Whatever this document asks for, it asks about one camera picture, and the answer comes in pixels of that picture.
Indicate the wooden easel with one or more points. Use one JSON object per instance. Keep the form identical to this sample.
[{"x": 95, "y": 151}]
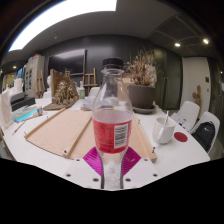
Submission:
[
  {"x": 40, "y": 83},
  {"x": 89, "y": 78}
]

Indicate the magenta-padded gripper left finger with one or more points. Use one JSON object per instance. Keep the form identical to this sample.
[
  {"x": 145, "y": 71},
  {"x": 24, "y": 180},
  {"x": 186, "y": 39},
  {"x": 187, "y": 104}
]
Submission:
[{"x": 92, "y": 160}]

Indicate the black backpack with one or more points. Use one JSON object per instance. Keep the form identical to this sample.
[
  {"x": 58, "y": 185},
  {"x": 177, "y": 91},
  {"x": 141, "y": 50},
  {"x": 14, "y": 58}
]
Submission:
[{"x": 204, "y": 135}]

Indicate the white chair with green seat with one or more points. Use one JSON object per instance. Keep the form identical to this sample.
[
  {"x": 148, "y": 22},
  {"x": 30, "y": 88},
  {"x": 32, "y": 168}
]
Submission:
[
  {"x": 190, "y": 110},
  {"x": 210, "y": 116}
]

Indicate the teal flat case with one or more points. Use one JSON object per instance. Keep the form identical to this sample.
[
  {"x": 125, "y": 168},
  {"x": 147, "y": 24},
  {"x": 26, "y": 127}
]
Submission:
[{"x": 25, "y": 114}]

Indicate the flat round red coaster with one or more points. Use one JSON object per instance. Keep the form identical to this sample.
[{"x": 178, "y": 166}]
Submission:
[{"x": 180, "y": 137}]

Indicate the dried plant in grey pot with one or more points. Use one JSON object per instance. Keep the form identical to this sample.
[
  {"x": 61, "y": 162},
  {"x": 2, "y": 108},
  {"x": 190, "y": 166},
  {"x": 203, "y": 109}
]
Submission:
[{"x": 141, "y": 96}]

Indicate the white mug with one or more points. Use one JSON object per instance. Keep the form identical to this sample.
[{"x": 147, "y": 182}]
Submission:
[{"x": 163, "y": 135}]

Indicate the metal spoon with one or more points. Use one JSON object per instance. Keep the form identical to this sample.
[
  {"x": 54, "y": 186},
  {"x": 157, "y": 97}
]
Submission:
[{"x": 166, "y": 118}]

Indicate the pile of papers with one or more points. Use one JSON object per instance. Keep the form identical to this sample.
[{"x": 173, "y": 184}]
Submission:
[{"x": 178, "y": 119}]

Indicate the round ceiling spotlight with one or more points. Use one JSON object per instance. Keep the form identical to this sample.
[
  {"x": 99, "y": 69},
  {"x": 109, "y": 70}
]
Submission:
[
  {"x": 177, "y": 44},
  {"x": 206, "y": 41}
]

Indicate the black wall screen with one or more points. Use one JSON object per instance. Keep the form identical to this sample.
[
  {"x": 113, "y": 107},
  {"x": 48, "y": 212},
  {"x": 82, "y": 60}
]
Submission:
[{"x": 66, "y": 61}]

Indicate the small pale green bottle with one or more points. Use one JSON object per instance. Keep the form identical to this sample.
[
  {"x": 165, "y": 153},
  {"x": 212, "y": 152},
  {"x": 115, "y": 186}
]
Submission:
[{"x": 82, "y": 92}]

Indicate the black desktop device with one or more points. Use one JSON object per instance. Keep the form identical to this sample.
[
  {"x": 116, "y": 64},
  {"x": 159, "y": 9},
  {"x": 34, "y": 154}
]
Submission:
[{"x": 22, "y": 101}]

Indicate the brown carved wooden sculpture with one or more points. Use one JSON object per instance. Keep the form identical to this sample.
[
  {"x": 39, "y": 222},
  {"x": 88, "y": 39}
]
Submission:
[{"x": 64, "y": 91}]

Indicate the thin red paintbrush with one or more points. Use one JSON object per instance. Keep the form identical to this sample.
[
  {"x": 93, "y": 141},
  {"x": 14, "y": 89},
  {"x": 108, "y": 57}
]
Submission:
[{"x": 19, "y": 127}]

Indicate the small white bust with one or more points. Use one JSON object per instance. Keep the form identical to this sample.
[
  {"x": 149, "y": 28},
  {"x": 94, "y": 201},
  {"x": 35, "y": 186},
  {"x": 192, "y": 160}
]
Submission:
[{"x": 49, "y": 82}]

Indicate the long ceiling light strip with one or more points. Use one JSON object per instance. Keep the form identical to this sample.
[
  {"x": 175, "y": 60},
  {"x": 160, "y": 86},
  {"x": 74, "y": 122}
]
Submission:
[{"x": 60, "y": 16}]

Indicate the clear red-labelled drink bottle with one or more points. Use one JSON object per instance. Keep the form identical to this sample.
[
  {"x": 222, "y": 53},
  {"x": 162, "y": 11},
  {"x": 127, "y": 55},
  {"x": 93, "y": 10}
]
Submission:
[{"x": 111, "y": 133}]

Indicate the grey plant saucer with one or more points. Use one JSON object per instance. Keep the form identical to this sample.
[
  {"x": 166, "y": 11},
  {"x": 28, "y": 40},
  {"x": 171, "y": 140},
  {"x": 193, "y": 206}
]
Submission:
[{"x": 145, "y": 110}]

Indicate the wooden figure sculpture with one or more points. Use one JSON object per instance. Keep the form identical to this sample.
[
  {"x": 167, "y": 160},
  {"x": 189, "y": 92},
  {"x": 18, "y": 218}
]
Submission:
[{"x": 197, "y": 96}]

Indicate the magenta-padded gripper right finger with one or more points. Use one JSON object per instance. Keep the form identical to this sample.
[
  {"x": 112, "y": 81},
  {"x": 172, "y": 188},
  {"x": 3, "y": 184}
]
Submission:
[{"x": 131, "y": 160}]

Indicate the white cabinet with pictures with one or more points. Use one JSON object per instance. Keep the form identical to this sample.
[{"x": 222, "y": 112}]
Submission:
[{"x": 30, "y": 75}]

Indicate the large wooden drawing board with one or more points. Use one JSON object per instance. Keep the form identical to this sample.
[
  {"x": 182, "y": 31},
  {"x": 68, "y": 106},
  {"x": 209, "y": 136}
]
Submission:
[{"x": 56, "y": 130}]

